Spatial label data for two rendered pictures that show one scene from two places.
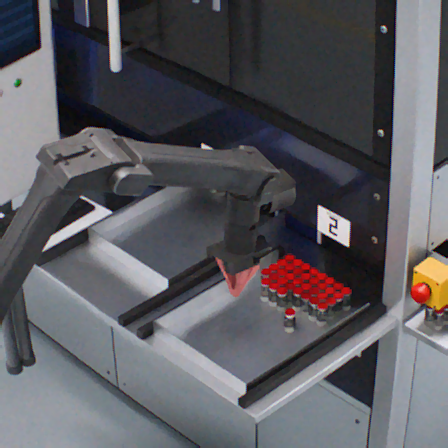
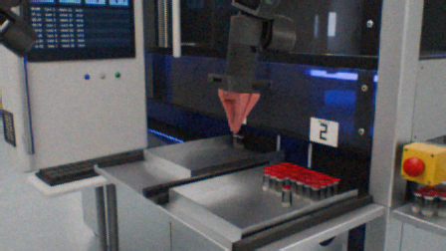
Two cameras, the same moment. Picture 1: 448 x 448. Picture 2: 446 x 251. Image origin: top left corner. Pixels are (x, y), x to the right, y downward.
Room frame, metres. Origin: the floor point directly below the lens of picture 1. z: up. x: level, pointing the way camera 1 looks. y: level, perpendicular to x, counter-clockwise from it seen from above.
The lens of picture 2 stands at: (1.04, -0.07, 1.26)
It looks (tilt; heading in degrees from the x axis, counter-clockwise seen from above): 12 degrees down; 6
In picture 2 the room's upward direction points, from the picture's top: straight up
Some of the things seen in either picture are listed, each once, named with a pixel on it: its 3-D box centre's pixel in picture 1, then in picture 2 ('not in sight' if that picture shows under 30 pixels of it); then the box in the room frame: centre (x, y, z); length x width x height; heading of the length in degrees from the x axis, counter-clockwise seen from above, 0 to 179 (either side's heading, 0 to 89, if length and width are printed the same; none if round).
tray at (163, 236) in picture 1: (186, 226); (213, 154); (2.29, 0.08, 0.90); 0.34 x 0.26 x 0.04; 133
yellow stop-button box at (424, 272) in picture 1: (436, 281); (425, 162); (1.94, -0.41, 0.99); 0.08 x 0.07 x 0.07; 133
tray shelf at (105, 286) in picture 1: (218, 284); (230, 183); (2.12, 0.01, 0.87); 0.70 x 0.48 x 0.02; 43
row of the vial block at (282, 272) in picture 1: (301, 292); (297, 183); (2.04, -0.15, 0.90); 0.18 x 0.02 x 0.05; 42
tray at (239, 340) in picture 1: (262, 319); (263, 196); (1.97, -0.07, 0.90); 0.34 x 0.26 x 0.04; 132
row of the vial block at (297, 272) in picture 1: (309, 287); (303, 181); (2.06, -0.17, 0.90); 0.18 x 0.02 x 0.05; 42
